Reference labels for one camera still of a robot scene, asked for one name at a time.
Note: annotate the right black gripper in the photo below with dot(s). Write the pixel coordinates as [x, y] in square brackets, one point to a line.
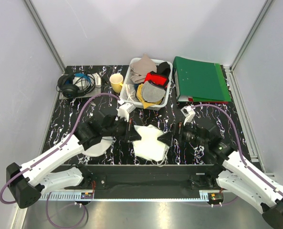
[167, 138]

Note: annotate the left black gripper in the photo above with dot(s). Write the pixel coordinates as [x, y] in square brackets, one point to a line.
[133, 135]

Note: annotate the white bra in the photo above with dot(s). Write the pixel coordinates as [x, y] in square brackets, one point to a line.
[149, 147]

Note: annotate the white mesh laundry bag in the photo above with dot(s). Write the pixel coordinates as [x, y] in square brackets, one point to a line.
[100, 148]

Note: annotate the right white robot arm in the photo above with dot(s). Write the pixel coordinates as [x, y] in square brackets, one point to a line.
[230, 171]

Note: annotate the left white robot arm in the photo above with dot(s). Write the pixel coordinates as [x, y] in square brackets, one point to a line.
[29, 181]

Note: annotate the white plastic laundry basket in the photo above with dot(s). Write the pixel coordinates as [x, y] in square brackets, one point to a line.
[128, 93]

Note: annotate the yellow garment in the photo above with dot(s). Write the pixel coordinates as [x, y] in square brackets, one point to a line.
[141, 99]

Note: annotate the red and black garment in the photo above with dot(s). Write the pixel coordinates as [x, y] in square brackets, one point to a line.
[157, 79]

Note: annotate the yellow mug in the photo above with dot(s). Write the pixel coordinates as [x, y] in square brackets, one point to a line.
[116, 80]

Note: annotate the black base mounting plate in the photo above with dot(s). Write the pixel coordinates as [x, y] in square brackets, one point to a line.
[152, 182]

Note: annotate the beige garment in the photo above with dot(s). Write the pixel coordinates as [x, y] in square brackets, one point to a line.
[141, 68]

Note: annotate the silver tray with items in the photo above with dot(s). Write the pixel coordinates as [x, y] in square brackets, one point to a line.
[91, 86]

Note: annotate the black headphones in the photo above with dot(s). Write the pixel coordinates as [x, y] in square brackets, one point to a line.
[69, 87]

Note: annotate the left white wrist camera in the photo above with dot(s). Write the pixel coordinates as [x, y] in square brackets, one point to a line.
[124, 109]

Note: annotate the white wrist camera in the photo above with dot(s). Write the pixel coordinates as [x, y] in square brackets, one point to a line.
[124, 109]
[188, 113]

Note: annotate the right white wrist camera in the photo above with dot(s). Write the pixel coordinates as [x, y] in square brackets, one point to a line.
[188, 113]

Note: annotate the green ring binder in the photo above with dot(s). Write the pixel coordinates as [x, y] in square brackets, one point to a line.
[198, 81]

